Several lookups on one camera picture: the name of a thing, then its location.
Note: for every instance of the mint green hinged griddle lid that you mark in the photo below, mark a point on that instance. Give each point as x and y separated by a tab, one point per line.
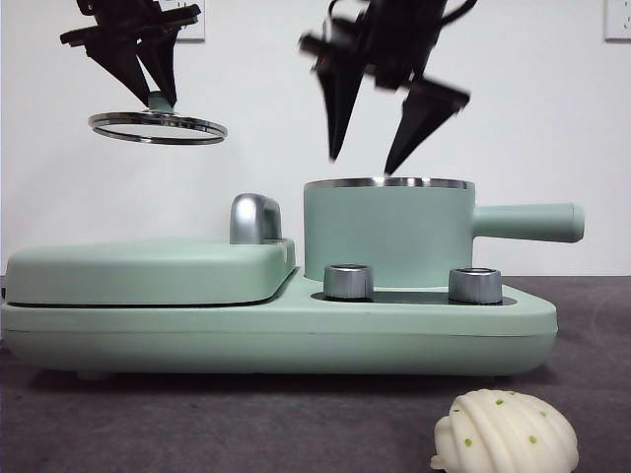
148	271

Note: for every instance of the mint green breakfast machine base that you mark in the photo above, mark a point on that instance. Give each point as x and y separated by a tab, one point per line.
296	340

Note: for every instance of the white wall socket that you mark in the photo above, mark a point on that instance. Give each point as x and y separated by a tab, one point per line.
618	20
194	32

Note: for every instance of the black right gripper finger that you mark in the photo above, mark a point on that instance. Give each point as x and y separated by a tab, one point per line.
424	118
342	103

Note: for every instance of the silver control knob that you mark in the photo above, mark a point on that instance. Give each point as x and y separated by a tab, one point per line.
347	283
474	286

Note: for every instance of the glass pot lid green knob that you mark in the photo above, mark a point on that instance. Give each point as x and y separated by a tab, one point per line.
159	103

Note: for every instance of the white pleated steamed bun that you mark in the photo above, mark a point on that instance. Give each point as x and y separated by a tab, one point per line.
508	428

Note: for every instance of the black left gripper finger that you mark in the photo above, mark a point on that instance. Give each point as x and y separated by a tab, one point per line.
166	64
125	64

